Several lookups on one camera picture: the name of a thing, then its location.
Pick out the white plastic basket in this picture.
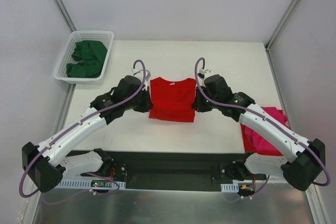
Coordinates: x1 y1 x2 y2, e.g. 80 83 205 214
53 30 114 85

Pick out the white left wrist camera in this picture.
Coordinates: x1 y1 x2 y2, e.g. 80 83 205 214
132 68 151 81

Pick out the red t shirt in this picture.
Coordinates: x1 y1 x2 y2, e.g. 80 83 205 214
149 77 196 123
240 110 289 156

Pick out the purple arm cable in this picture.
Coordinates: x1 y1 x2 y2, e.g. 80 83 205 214
18 59 148 205
194 57 331 204

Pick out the right aluminium frame post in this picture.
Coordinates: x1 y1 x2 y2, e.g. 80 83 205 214
264 0 317 51

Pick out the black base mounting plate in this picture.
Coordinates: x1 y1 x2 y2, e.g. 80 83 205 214
78 150 267 190

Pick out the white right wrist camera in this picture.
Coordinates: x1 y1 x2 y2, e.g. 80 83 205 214
197 68 213 79

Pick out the right white cable duct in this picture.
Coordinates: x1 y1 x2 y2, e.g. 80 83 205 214
220 183 239 193

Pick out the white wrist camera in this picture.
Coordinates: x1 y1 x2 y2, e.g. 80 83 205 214
132 68 151 81
197 68 213 79

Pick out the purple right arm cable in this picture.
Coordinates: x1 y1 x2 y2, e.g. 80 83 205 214
194 57 331 204

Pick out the white cable duct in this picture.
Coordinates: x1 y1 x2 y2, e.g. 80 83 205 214
220 183 239 193
56 178 126 190

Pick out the folded red t shirt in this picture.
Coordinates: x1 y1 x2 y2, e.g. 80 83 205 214
240 110 289 156

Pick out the left white cable duct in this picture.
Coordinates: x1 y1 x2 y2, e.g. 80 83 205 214
56 178 126 190

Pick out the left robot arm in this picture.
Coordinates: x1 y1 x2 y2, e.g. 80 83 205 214
22 71 153 193

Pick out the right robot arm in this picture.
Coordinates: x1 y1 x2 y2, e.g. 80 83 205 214
193 71 326 191

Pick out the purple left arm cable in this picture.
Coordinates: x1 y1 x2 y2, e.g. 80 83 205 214
18 59 148 205

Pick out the green t shirt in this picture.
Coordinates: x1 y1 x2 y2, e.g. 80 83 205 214
66 40 108 78

